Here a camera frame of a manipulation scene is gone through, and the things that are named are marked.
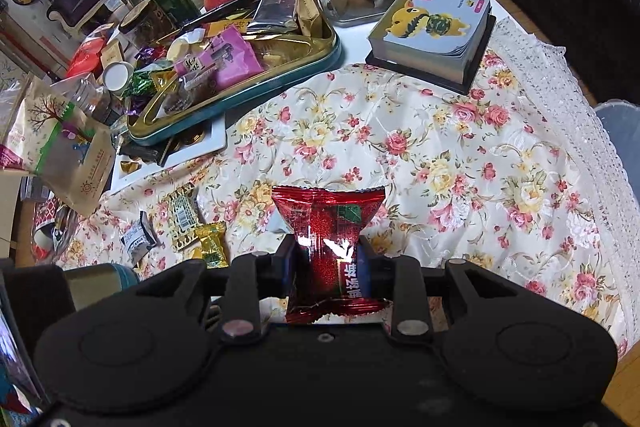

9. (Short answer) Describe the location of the red snack packet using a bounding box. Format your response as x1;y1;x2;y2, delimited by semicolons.
271;185;386;324

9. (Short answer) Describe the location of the yellow candy wrapper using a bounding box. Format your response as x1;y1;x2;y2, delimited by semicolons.
192;221;229;269

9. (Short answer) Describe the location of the gold patterned candy packet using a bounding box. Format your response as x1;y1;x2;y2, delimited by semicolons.
165;183;202;251

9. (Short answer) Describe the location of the grey white candy packet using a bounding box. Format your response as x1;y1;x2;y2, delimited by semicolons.
120;210;157;265

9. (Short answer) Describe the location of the white framed tray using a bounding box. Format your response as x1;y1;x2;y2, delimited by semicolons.
110;116;227;192

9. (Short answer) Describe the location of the floral tablecloth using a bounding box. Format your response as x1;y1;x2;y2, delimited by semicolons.
58;20;639;352

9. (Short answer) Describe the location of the pink snack packet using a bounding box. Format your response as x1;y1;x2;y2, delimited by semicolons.
212;26;264;91

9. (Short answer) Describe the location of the teal oval tin tray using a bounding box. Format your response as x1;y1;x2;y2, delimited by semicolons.
127;20;341;146

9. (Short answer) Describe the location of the white small cup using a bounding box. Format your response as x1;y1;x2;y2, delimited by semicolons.
102;62;134;94

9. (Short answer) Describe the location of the silver foil packet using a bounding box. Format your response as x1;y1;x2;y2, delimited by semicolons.
246;0;298;35

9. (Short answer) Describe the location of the brown paper snack bag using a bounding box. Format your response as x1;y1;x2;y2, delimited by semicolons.
1;75;115;217

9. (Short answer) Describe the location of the dark round tin can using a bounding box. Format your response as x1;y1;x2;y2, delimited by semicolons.
119;0;176;49

